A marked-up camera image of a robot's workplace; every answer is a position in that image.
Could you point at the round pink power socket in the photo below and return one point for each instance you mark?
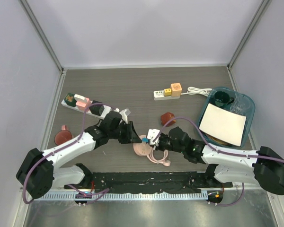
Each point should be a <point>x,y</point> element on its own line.
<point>142,149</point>

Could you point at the teal plastic bin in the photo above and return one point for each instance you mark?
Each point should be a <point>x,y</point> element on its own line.
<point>242,105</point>

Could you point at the yellow plug adapter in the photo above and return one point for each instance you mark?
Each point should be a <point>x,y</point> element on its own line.
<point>167,92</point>

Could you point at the white paper sheet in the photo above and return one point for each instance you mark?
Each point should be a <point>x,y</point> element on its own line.
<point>223,125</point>

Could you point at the dark green cup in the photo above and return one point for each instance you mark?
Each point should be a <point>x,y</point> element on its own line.
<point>222,99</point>

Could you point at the short white power strip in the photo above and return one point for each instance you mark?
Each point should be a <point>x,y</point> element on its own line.
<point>159,95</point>

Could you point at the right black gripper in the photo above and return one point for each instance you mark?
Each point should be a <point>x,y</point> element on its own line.
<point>159,146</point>

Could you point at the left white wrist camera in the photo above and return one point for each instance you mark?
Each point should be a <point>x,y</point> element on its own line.
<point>125,113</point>

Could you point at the black plug adapter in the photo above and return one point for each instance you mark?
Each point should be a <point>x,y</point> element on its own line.
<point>96,109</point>

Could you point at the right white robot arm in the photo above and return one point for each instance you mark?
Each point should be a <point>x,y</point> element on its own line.
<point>263,167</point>

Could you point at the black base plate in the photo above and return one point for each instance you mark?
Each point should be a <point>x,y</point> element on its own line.
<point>150,182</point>

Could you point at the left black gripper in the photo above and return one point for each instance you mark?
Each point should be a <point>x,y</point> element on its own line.
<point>130,135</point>

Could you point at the white plug adapter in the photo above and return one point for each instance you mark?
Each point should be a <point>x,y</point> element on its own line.
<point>80,98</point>

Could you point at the red cube plug adapter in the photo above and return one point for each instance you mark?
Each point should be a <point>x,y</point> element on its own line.
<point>167,117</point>

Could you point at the orange cube plug adapter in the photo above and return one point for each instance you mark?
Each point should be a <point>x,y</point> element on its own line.
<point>176,89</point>

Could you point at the pink plug adapter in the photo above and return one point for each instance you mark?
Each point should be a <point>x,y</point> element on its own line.
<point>82,105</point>

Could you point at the pink translucent cup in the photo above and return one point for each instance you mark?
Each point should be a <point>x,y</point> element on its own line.
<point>64,135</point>

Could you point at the slotted cable duct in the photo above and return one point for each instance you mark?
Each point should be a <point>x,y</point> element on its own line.
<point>74,196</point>

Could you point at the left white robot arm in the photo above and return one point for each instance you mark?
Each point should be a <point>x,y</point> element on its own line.
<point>43,170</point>

